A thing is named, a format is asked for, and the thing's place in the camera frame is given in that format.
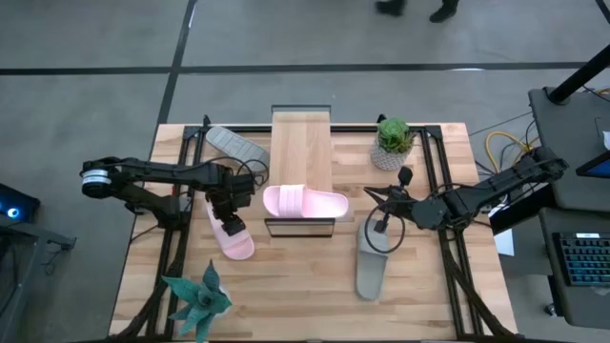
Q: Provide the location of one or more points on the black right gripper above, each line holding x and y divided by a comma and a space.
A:
402, 202

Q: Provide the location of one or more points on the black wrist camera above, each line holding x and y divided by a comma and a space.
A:
244, 186
405, 176

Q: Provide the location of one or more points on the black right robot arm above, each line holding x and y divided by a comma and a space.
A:
500, 183

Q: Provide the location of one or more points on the wooden shelf with black frame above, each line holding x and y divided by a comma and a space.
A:
300, 152

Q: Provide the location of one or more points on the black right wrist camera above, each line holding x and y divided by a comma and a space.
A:
405, 176

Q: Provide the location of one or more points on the black aluminium table frame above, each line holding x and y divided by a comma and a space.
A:
430, 152

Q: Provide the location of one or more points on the black caster wheel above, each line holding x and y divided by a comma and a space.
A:
551, 309

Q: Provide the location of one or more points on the person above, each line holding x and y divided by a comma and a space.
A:
443, 12

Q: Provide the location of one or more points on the green plant in patterned pot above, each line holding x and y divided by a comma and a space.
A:
393, 135

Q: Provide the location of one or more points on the backlit computer keyboard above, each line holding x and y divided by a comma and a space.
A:
586, 259

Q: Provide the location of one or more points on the black stand beam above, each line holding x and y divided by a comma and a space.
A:
519, 214

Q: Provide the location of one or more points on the grey metal stand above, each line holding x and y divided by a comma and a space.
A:
28, 233

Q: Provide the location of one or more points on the pink slide sandal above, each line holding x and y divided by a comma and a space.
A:
310, 202
238, 248

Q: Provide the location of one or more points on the laptop with blue screen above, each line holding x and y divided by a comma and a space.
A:
598, 167

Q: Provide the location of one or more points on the black stand pole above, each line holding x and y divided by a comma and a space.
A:
576, 76

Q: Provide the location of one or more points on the grey slide sandal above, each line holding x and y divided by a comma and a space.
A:
369, 276
231, 143

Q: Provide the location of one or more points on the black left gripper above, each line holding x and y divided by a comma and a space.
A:
221, 186

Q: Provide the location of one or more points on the black device with blue light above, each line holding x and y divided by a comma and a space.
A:
19, 205

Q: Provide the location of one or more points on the teal leafy plant in pot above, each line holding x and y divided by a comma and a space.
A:
205, 300

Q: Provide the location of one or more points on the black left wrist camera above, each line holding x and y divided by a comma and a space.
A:
244, 186

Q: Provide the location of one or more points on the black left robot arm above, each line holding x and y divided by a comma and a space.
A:
143, 169

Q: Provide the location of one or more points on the grey desk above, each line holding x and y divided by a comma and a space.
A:
572, 128
572, 305

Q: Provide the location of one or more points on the white paper sheet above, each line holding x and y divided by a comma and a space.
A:
505, 243

